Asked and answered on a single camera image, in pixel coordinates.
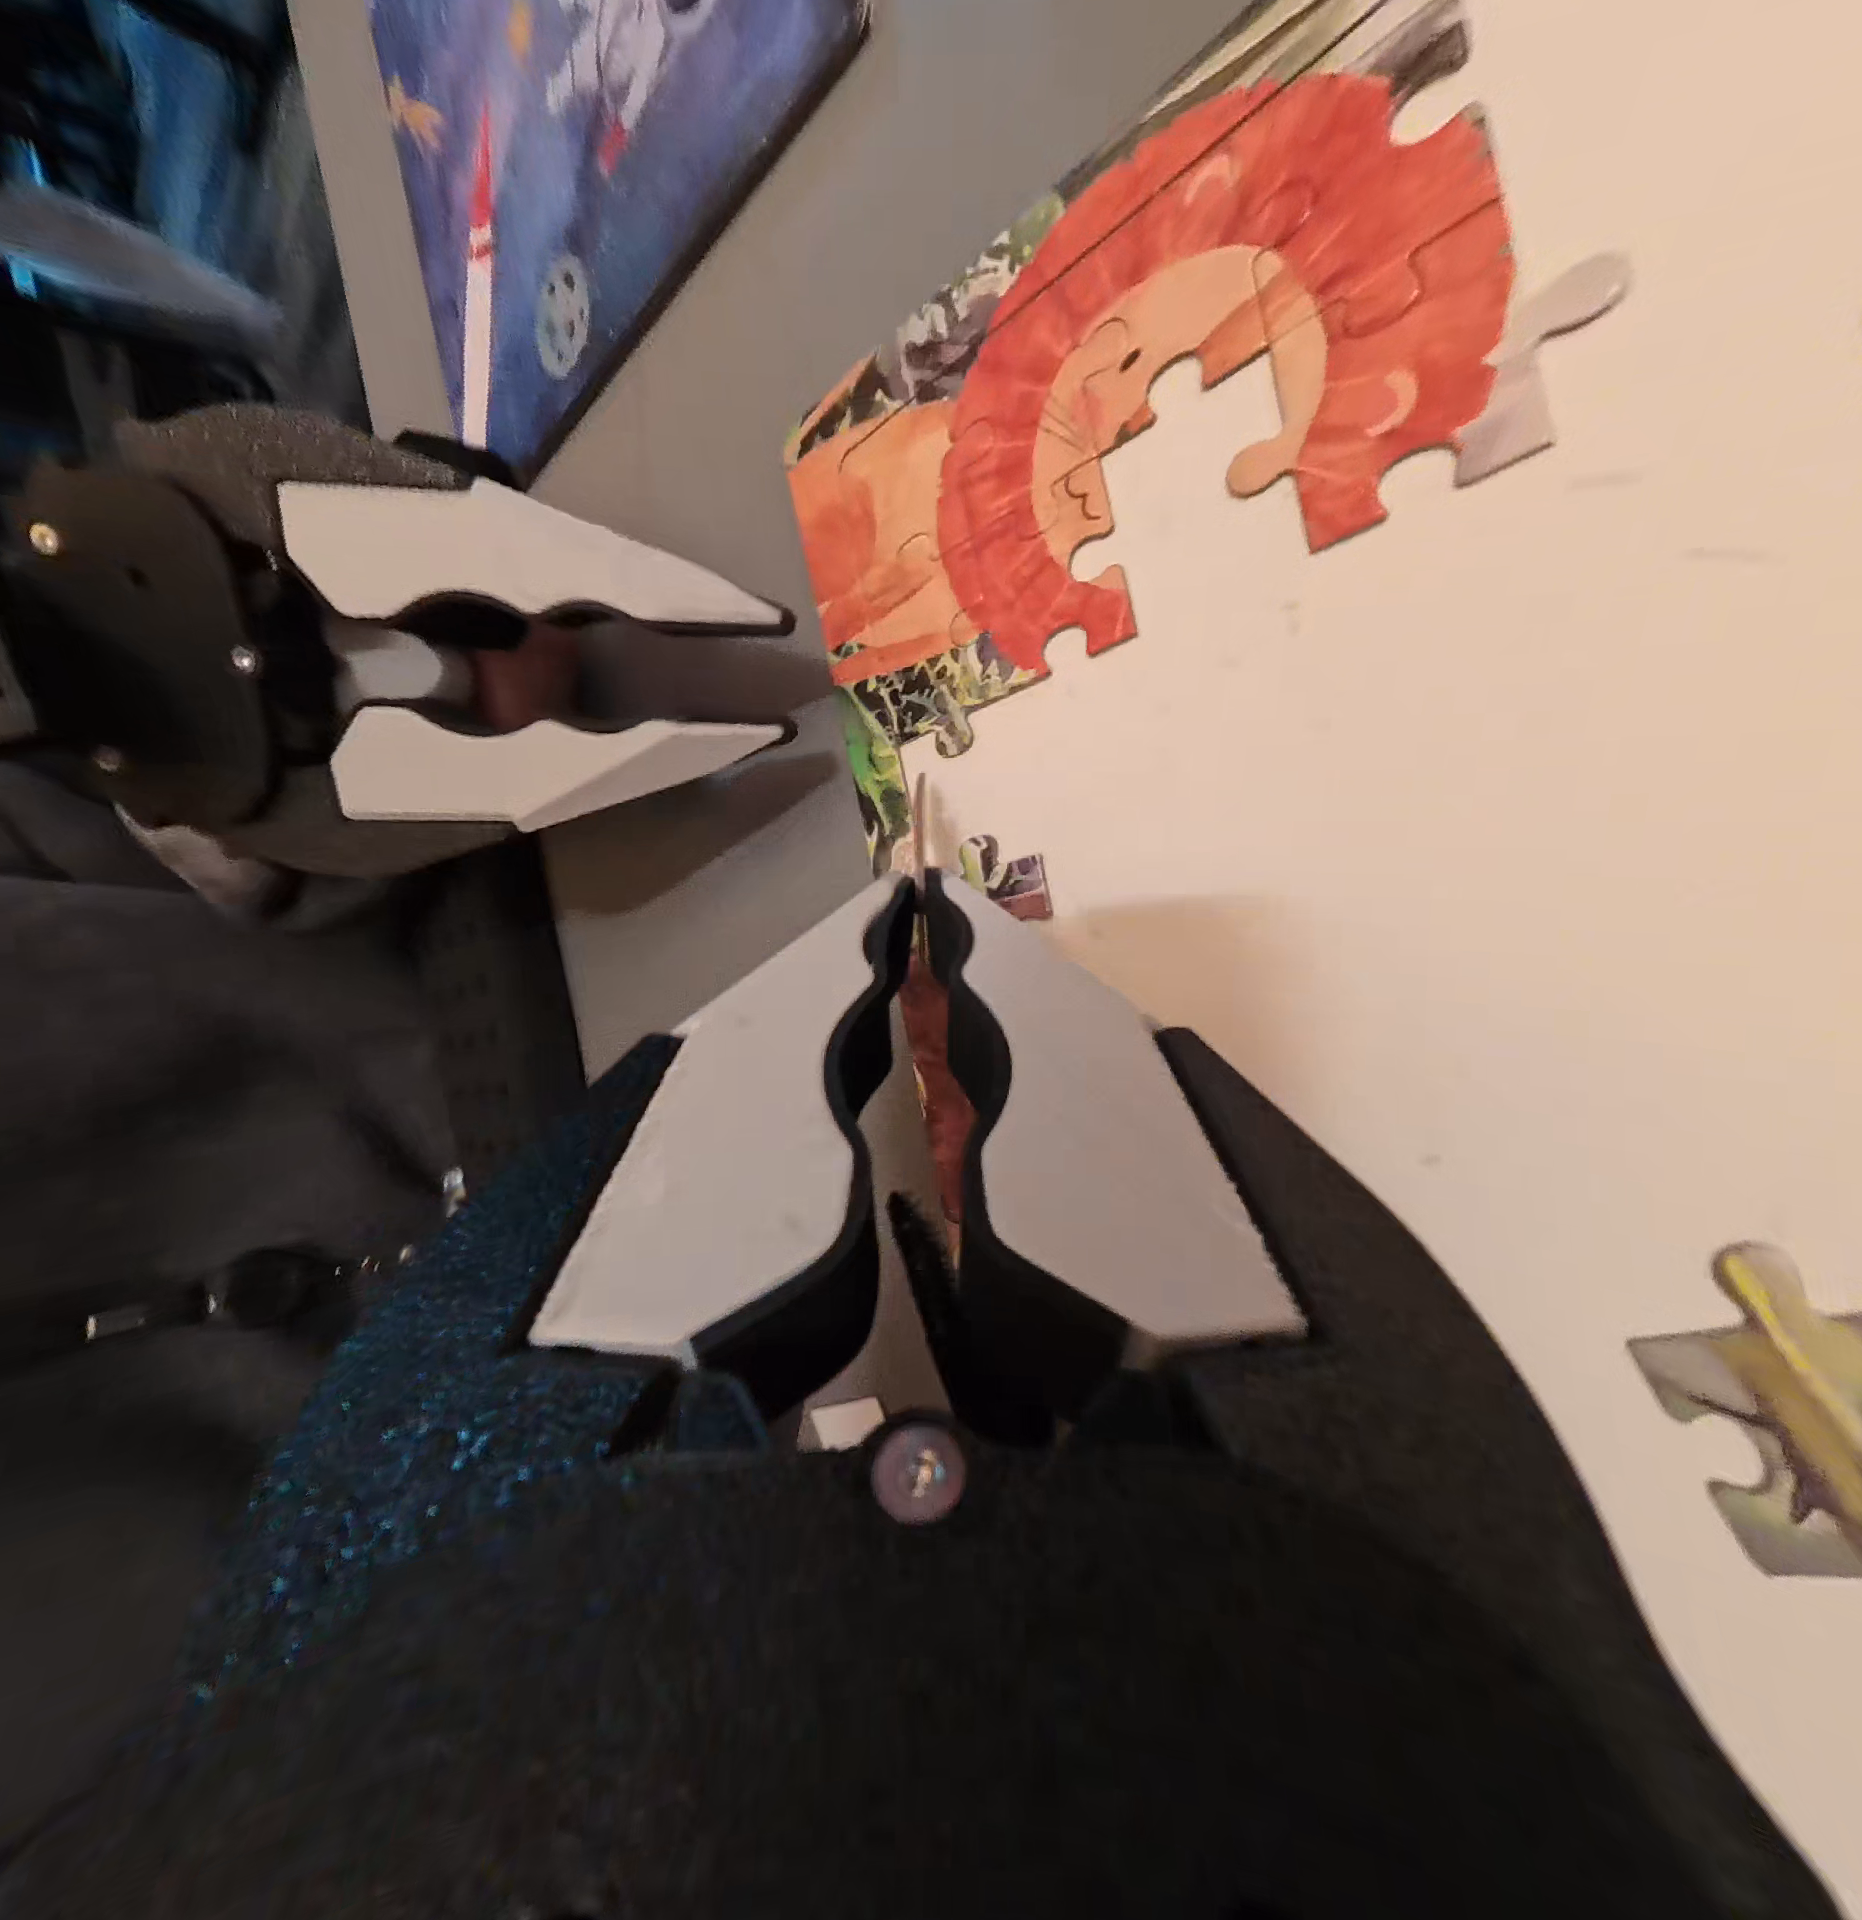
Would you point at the lion jigsaw puzzle board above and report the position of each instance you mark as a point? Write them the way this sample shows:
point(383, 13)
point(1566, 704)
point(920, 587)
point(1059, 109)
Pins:
point(1470, 905)

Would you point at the assembled lion puzzle pieces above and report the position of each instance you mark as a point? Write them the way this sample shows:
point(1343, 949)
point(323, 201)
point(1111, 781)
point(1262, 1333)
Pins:
point(1176, 197)

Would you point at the astronaut jigsaw puzzle board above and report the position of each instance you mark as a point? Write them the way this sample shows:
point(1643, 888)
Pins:
point(642, 146)

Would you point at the orange puzzle piece grey knob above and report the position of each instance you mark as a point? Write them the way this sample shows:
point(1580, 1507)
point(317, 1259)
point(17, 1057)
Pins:
point(1385, 450)

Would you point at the whiskered orange puzzle piece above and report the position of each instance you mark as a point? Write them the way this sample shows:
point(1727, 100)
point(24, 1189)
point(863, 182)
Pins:
point(1022, 587)

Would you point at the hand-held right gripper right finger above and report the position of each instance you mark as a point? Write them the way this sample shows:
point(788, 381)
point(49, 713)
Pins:
point(1124, 1182)

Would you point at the grey yellow-green puzzle piece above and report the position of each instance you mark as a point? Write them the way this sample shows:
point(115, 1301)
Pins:
point(1801, 1428)

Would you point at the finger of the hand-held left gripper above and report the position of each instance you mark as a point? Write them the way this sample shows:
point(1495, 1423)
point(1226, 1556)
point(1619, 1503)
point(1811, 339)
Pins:
point(501, 547)
point(484, 772)

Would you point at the person's dark grey clothing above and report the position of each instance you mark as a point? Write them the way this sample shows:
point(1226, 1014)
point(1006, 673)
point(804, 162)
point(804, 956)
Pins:
point(198, 1047)

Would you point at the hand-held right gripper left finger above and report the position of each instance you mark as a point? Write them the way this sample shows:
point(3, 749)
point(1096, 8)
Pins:
point(703, 1182)

